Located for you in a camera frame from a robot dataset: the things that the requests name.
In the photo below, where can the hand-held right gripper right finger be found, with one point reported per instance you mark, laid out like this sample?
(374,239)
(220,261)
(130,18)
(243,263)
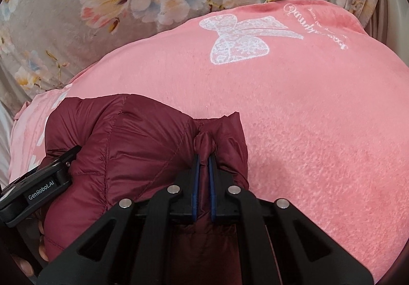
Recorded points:
(213,189)

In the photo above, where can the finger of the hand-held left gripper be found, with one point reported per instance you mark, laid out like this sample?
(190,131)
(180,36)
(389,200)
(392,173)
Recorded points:
(65,157)

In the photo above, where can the white cloth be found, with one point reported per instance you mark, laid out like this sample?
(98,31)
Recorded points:
(393,16)

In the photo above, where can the grey floral bed sheet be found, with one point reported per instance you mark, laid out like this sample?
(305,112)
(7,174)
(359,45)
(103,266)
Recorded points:
(80,32)

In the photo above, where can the person's left hand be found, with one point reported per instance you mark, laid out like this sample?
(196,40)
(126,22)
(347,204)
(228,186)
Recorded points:
(42,233)

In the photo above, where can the pink fleece blanket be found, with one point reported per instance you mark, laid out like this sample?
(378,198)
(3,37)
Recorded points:
(303,112)

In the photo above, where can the maroon down jacket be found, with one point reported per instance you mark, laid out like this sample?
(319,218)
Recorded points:
(127,150)

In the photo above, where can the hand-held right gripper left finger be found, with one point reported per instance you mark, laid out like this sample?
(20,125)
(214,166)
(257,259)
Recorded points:
(195,189)

